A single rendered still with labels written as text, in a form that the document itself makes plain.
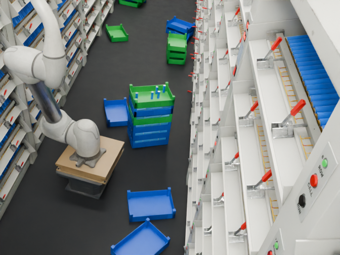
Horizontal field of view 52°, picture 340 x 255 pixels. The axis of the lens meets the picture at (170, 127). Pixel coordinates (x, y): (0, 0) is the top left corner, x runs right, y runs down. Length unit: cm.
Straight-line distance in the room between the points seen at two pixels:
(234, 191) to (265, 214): 30
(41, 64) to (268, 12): 108
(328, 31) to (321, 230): 28
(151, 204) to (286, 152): 181
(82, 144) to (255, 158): 142
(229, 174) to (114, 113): 207
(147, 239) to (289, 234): 175
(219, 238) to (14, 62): 123
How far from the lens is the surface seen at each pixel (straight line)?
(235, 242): 102
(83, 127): 215
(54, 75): 174
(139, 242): 227
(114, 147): 241
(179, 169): 268
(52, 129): 221
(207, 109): 207
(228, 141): 128
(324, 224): 51
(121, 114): 310
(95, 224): 234
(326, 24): 59
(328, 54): 54
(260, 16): 107
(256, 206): 85
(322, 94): 84
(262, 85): 88
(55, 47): 169
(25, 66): 180
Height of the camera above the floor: 195
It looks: 40 degrees down
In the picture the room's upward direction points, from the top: 9 degrees clockwise
